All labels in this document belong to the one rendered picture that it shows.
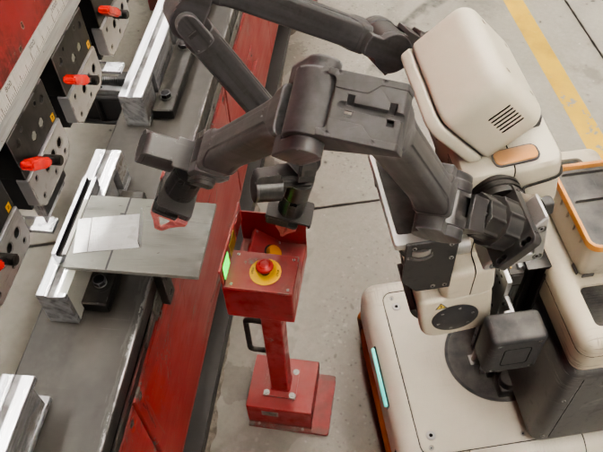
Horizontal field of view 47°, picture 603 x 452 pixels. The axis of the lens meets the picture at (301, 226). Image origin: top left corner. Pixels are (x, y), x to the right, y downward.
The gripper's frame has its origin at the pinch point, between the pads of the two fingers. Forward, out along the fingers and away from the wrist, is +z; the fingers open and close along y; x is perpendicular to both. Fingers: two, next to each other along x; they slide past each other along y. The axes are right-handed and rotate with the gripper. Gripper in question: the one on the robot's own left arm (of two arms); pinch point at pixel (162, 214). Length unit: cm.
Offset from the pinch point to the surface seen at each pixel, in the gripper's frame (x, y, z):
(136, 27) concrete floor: -13, -201, 136
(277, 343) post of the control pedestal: 48, -10, 48
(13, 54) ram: -32.0, -2.4, -21.2
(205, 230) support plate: 9.4, -2.2, 2.7
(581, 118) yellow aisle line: 164, -148, 29
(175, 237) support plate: 4.5, -0.3, 5.6
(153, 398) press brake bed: 16.0, 18.7, 38.6
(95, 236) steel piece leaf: -9.0, 0.8, 13.4
